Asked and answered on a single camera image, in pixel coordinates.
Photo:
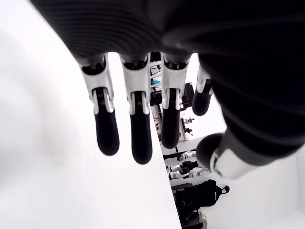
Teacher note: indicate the white shelf rack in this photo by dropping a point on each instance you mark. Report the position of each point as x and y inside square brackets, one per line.
[156, 83]

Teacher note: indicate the humanoid robot in black jacket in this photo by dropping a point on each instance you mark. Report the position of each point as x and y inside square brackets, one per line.
[212, 194]

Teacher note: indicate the black chair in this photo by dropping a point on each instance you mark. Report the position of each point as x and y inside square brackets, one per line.
[186, 205]

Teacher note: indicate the white humanoid robot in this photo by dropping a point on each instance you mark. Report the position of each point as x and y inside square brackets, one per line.
[186, 171]

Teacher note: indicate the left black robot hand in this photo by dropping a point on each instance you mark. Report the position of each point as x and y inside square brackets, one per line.
[214, 47]

